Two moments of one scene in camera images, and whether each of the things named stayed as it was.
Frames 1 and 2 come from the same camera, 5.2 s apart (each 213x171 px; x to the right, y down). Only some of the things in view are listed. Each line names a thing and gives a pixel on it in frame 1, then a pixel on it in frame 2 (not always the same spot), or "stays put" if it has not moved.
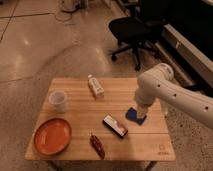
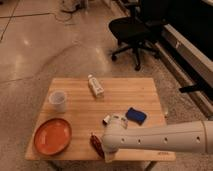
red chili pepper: (97, 145) stays put
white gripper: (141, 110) to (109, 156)
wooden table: (97, 120) stays put
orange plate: (52, 136) stays put
